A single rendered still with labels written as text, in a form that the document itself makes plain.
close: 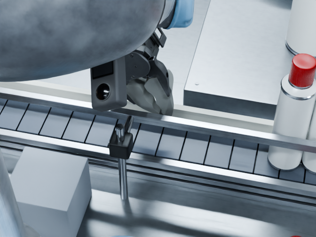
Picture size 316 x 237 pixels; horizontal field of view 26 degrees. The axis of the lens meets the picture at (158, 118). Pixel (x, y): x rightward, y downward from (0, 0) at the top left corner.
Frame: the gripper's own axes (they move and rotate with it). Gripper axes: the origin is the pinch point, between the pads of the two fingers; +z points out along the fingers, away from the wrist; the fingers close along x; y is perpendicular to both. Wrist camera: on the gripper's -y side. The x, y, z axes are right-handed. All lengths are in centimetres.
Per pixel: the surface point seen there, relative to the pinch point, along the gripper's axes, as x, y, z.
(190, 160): -1.6, -3.4, 7.2
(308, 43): -16.6, 24.1, 11.9
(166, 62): 9.3, 22.9, 6.7
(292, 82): -21.6, -1.1, -1.5
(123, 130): 0.5, -9.3, -6.6
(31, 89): 21.6, 3.4, -9.0
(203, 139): -2.7, 1.1, 7.8
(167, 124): -2.2, -3.7, -1.1
